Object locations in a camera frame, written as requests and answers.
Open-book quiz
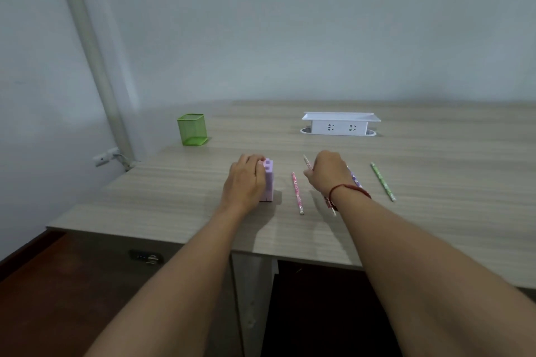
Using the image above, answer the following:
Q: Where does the white cable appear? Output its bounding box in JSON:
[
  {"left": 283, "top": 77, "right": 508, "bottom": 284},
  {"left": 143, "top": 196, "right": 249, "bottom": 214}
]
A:
[{"left": 115, "top": 153, "right": 137, "bottom": 172}]

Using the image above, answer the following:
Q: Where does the person's left hand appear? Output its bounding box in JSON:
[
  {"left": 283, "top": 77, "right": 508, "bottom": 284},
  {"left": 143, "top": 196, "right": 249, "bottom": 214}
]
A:
[{"left": 219, "top": 153, "right": 267, "bottom": 215}]

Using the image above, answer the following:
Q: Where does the white wall pipe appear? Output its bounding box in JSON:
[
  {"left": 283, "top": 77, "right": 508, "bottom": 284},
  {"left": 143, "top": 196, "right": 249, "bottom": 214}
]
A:
[{"left": 50, "top": 0, "right": 137, "bottom": 165}]

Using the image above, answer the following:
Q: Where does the person's left forearm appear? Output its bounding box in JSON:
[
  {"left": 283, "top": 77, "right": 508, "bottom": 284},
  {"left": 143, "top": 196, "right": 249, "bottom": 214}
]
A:
[{"left": 83, "top": 201, "right": 248, "bottom": 357}]

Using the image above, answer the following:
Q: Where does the blue patterned pencil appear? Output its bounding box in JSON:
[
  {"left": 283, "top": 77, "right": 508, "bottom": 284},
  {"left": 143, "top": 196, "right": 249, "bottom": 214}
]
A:
[{"left": 346, "top": 166, "right": 363, "bottom": 189}]

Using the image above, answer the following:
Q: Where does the pink floral pencil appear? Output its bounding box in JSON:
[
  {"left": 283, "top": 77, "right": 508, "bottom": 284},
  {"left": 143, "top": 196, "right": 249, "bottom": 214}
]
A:
[
  {"left": 291, "top": 171, "right": 305, "bottom": 216},
  {"left": 303, "top": 155, "right": 338, "bottom": 218}
]

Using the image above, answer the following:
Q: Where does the wooden desk cabinet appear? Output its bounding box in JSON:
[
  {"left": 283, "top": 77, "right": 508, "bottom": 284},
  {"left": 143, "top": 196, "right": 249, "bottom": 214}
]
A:
[{"left": 63, "top": 230, "right": 280, "bottom": 357}]

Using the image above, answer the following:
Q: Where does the green mesh pen holder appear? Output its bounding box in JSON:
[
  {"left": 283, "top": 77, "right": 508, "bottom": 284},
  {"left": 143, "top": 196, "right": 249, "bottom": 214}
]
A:
[{"left": 176, "top": 113, "right": 210, "bottom": 147}]

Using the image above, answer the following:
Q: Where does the white wall socket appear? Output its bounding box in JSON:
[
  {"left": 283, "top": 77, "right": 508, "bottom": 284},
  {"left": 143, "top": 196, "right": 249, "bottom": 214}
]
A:
[{"left": 93, "top": 147, "right": 121, "bottom": 168}]

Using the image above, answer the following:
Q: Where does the person's right hand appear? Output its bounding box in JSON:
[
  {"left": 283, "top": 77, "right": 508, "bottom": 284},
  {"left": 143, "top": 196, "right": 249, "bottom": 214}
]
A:
[{"left": 303, "top": 149, "right": 357, "bottom": 202}]

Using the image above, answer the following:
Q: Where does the green patterned pencil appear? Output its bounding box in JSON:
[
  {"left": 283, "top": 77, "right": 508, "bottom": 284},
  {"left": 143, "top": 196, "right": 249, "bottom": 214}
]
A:
[{"left": 370, "top": 162, "right": 397, "bottom": 203}]

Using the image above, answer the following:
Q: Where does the metal cabinet knob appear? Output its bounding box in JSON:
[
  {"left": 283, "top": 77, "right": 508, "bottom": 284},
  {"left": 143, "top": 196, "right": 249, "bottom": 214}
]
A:
[{"left": 128, "top": 249, "right": 165, "bottom": 266}]

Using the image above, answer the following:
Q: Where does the red string bracelet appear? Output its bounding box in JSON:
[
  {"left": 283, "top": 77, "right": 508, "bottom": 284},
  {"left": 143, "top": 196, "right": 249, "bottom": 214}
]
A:
[{"left": 328, "top": 184, "right": 372, "bottom": 212}]

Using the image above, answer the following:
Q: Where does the purple pencil sharpener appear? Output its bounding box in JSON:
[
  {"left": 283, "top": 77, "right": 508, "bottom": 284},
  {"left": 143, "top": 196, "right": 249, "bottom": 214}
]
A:
[{"left": 259, "top": 158, "right": 275, "bottom": 203}]

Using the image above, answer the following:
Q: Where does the white desk socket box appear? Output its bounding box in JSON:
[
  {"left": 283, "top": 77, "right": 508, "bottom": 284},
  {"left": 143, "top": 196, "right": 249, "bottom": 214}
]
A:
[{"left": 299, "top": 112, "right": 382, "bottom": 137}]

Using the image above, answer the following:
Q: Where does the person's right forearm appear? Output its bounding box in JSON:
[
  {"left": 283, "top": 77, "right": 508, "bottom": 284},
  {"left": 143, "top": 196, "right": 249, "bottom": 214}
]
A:
[{"left": 333, "top": 187, "right": 536, "bottom": 357}]

